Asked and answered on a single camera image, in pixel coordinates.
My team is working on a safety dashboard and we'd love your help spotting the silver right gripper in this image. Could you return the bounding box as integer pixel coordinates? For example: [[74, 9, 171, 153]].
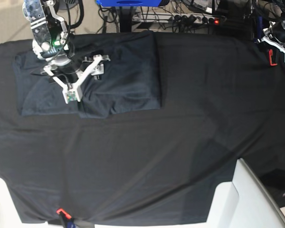
[[41, 51, 110, 104]]

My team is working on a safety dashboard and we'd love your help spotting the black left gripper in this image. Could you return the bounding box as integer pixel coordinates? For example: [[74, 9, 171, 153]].
[[257, 20, 285, 63]]

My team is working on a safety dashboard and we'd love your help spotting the dark grey T-shirt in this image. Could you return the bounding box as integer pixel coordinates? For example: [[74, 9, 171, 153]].
[[12, 31, 161, 118]]

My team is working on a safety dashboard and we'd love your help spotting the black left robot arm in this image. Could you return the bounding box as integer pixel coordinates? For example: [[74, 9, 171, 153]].
[[251, 0, 285, 66]]

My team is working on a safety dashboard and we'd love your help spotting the red black table clamp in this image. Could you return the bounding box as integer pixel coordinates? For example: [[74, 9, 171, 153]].
[[268, 49, 278, 66]]

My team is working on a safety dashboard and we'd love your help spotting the blue clamp at rear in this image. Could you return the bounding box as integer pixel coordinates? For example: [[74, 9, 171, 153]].
[[256, 16, 264, 39]]

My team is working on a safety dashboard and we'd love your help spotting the round black stand base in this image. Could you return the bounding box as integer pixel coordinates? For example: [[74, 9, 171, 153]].
[[56, 0, 79, 10]]

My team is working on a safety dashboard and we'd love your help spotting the blue plastic bin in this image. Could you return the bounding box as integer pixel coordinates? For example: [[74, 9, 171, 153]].
[[96, 0, 170, 7]]

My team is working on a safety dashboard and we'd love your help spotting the power strip on floor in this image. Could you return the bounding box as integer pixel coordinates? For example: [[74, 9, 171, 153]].
[[132, 12, 227, 25]]

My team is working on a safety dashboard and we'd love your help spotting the red blue front clamp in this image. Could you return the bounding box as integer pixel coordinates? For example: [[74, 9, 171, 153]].
[[56, 208, 77, 228]]

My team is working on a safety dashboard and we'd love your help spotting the black floor cable bundle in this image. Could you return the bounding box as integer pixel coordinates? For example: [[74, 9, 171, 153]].
[[95, 0, 219, 34]]

